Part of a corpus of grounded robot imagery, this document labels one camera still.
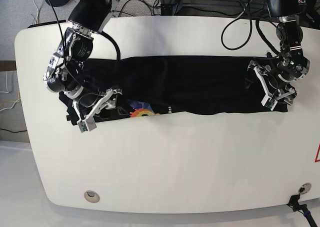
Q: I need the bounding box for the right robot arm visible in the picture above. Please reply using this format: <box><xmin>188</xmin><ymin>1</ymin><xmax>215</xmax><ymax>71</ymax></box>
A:
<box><xmin>43</xmin><ymin>0</ymin><xmax>132</xmax><ymax>125</ymax></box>

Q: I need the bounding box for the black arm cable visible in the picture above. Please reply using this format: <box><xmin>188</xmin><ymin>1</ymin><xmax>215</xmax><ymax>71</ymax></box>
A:
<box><xmin>100</xmin><ymin>31</ymin><xmax>122</xmax><ymax>62</ymax></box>

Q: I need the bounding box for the metal table grommet left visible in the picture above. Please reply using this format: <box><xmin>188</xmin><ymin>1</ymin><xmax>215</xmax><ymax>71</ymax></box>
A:
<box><xmin>84</xmin><ymin>190</ymin><xmax>100</xmax><ymax>204</ymax></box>

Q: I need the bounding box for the white floor cable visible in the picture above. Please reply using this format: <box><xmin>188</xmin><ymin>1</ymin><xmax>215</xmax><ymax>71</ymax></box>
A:
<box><xmin>30</xmin><ymin>0</ymin><xmax>41</xmax><ymax>25</ymax></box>

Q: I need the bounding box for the black aluminium frame post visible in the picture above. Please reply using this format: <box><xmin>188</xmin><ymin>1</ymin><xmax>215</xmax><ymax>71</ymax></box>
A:
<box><xmin>160</xmin><ymin>3</ymin><xmax>179</xmax><ymax>16</ymax></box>

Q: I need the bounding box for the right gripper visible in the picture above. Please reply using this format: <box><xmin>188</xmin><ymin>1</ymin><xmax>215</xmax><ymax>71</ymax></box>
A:
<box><xmin>62</xmin><ymin>88</ymin><xmax>130</xmax><ymax>122</ymax></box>

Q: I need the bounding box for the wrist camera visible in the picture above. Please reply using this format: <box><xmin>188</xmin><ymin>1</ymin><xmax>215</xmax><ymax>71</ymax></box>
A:
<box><xmin>261</xmin><ymin>95</ymin><xmax>278</xmax><ymax>111</ymax></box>
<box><xmin>77</xmin><ymin>118</ymin><xmax>97</xmax><ymax>133</ymax></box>

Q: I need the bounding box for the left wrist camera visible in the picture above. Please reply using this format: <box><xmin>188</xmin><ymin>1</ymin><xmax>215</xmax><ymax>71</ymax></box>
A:
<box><xmin>261</xmin><ymin>95</ymin><xmax>278</xmax><ymax>111</ymax></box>

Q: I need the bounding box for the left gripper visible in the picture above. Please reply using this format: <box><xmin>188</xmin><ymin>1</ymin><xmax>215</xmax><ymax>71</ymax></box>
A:
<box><xmin>244</xmin><ymin>57</ymin><xmax>297</xmax><ymax>105</ymax></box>

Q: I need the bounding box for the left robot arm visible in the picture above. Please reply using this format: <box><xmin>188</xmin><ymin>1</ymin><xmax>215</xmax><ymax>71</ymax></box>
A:
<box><xmin>248</xmin><ymin>0</ymin><xmax>310</xmax><ymax>111</ymax></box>

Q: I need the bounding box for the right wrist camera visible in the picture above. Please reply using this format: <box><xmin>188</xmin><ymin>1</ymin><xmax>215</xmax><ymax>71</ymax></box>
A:
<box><xmin>77</xmin><ymin>118</ymin><xmax>97</xmax><ymax>133</ymax></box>

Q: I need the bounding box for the black clamp with cable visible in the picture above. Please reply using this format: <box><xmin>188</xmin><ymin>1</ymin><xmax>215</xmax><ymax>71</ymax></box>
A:
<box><xmin>287</xmin><ymin>194</ymin><xmax>318</xmax><ymax>227</ymax></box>

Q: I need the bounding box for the metal table grommet right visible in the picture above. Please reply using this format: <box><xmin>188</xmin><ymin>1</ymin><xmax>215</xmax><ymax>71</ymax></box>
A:
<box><xmin>298</xmin><ymin>183</ymin><xmax>312</xmax><ymax>195</ymax></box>

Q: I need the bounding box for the metal table grommet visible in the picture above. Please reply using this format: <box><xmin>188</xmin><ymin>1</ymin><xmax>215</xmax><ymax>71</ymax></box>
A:
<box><xmin>298</xmin><ymin>183</ymin><xmax>312</xmax><ymax>195</ymax></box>
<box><xmin>84</xmin><ymin>190</ymin><xmax>100</xmax><ymax>204</ymax></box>

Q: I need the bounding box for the red warning triangle sticker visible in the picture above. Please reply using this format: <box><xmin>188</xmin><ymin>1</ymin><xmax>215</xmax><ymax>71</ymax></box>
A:
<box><xmin>314</xmin><ymin>145</ymin><xmax>320</xmax><ymax>163</ymax></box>

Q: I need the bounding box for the black T-shirt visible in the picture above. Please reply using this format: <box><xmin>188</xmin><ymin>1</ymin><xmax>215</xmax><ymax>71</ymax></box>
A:
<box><xmin>58</xmin><ymin>54</ymin><xmax>289</xmax><ymax>126</ymax></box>

